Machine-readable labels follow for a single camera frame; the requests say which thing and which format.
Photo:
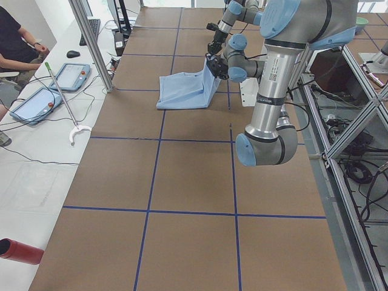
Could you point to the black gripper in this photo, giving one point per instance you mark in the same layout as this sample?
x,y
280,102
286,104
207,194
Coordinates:
x,y
220,68
217,38

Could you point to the light blue t-shirt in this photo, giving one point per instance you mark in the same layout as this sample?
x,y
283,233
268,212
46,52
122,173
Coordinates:
x,y
187,90

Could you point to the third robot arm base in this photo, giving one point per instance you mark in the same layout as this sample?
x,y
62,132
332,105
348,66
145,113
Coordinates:
x,y
376,62

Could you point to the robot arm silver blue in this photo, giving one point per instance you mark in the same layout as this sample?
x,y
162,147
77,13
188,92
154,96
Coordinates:
x,y
245,11
288,28

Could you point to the white central pillar with base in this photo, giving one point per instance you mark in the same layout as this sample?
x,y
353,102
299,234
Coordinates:
x,y
249,90

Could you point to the black power adapter with label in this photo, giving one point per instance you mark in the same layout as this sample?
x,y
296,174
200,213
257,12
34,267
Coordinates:
x,y
119,43

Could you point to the black computer mouse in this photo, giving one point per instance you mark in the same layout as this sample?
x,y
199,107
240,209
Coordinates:
x,y
72,54

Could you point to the far blue teach pendant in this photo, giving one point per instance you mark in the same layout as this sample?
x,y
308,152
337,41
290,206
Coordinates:
x,y
71,76

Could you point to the blue teach pendant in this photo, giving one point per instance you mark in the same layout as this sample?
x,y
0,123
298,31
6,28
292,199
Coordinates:
x,y
37,106
71,76

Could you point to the reacher grabber stick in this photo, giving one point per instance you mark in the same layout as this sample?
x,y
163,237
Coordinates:
x,y
77,127

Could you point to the near blue teach pendant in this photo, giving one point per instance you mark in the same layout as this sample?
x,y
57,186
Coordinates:
x,y
37,106

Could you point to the seated person in black shirt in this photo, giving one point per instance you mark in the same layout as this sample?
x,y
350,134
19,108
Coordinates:
x,y
20,51

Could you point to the red cylindrical bottle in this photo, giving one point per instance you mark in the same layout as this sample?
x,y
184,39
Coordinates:
x,y
20,252

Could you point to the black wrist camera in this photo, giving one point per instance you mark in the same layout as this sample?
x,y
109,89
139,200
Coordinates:
x,y
212,26
212,62

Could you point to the aluminium frame post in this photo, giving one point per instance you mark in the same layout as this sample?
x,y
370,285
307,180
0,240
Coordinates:
x,y
86,30

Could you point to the aluminium frame rack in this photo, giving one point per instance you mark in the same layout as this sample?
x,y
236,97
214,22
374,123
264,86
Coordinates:
x,y
346,98

